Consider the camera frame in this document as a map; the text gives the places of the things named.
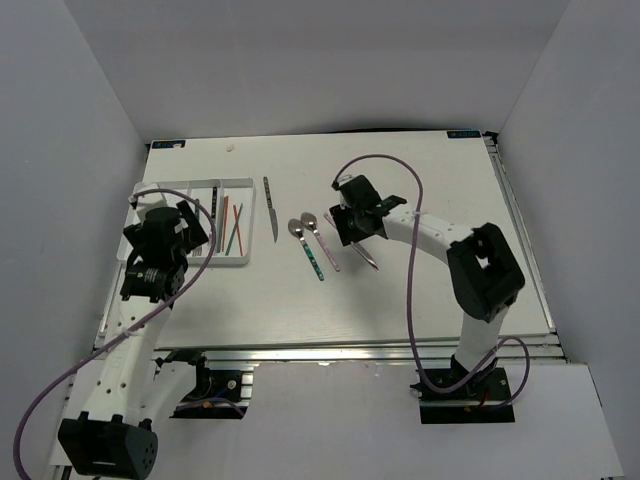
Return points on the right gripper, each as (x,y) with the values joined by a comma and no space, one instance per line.
(339,214)

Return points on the left blue table label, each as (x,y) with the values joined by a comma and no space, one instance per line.
(168,144)

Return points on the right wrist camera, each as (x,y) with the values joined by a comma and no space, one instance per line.
(341,180)

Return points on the pink handled spoon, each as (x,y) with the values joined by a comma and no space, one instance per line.
(311,223)

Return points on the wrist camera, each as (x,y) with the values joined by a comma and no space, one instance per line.
(341,180)
(143,201)

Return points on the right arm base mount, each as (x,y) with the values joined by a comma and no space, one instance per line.
(482,403)

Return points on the blue table label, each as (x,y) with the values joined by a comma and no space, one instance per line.
(463,134)
(168,144)

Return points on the teal handled fork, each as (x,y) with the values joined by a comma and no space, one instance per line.
(197,251)

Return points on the black handled fork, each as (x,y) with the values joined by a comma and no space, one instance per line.
(214,202)

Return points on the teal handled spoon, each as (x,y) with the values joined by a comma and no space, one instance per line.
(296,228)

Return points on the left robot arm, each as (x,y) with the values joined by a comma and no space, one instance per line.
(115,435)

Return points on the black handled table knife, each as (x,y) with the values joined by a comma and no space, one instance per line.
(271,210)

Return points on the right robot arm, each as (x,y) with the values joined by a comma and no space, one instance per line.
(485,275)

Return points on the white divided plastic tray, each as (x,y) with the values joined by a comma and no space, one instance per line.
(231,204)

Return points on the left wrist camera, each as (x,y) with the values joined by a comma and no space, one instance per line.
(143,201)

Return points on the teal chopstick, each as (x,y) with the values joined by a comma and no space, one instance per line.
(219,225)
(231,241)

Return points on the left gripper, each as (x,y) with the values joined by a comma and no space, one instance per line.
(192,232)

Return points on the right blue table label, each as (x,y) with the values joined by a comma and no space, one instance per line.
(463,134)

